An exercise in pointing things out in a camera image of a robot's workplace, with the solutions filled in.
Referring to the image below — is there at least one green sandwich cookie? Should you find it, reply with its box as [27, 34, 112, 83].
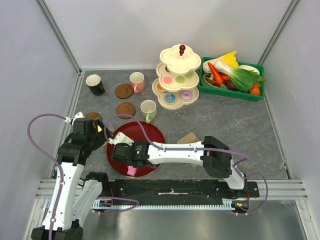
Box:
[185, 71, 194, 78]
[175, 76, 185, 84]

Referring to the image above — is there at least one toy bok choy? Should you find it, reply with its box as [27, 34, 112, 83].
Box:
[214, 60, 267, 92]

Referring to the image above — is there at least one brown wooden coaster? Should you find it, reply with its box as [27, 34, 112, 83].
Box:
[116, 102, 136, 116]
[85, 112, 103, 121]
[115, 83, 134, 99]

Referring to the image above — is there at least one brown wooden coaster near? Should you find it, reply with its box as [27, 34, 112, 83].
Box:
[116, 102, 136, 116]

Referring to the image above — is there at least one toy purple eggplant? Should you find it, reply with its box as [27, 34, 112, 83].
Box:
[226, 81, 240, 92]

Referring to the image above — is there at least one blue white orange donut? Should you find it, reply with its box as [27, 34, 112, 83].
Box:
[164, 93, 176, 105]

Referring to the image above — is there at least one brown wooden coaster far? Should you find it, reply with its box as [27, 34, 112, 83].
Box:
[115, 83, 134, 99]

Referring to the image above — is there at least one pink sandwich cookie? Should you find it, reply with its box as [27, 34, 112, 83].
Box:
[163, 77, 173, 85]

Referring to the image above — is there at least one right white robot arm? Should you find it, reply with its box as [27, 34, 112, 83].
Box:
[108, 132, 247, 197]

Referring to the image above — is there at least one small orange toy carrot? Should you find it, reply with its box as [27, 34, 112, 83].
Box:
[249, 83, 261, 96]

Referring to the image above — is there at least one green plastic vegetable crate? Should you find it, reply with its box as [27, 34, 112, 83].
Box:
[197, 56, 265, 102]

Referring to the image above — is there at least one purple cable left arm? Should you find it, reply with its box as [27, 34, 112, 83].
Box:
[26, 113, 140, 240]

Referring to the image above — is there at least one pink layered cake slice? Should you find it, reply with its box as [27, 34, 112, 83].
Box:
[127, 166, 138, 177]

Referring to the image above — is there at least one pink mug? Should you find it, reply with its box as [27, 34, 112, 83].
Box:
[129, 72, 145, 93]

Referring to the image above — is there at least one light green mug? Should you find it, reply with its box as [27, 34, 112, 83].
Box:
[140, 99, 157, 124]

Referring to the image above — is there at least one black mug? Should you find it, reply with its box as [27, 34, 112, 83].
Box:
[85, 74, 105, 96]

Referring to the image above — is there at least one wooden block with label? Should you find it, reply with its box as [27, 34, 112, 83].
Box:
[176, 131, 201, 168]

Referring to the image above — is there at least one orange glazed donut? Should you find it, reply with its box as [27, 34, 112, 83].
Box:
[156, 84, 166, 93]

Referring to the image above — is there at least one toy white radish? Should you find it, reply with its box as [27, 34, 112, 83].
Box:
[239, 64, 260, 75]

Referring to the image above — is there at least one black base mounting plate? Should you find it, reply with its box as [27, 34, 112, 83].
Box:
[101, 179, 260, 207]

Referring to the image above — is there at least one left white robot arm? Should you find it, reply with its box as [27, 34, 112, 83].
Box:
[31, 112, 110, 240]

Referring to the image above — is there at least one toy yellow corn cabbage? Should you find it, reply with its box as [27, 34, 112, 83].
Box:
[221, 50, 239, 68]

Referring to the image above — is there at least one purple sprinkled donut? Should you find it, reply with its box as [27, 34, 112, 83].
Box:
[180, 90, 193, 102]

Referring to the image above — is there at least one dark red round tray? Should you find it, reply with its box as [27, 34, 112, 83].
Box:
[106, 121, 166, 178]

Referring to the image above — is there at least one cream three-tier dessert stand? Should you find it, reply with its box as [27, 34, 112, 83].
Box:
[152, 44, 202, 111]

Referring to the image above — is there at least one brown wooden coaster left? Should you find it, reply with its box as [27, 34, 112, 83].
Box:
[85, 112, 103, 121]

